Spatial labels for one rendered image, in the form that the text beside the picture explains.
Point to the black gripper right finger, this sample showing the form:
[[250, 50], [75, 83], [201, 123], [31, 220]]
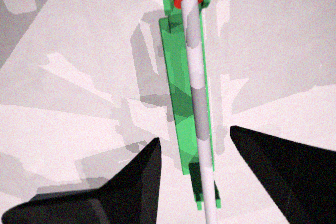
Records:
[[299, 178]]

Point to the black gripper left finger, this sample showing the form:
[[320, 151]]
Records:
[[129, 197]]

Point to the grey tapered pin with red cap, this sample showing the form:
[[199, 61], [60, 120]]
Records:
[[193, 42]]

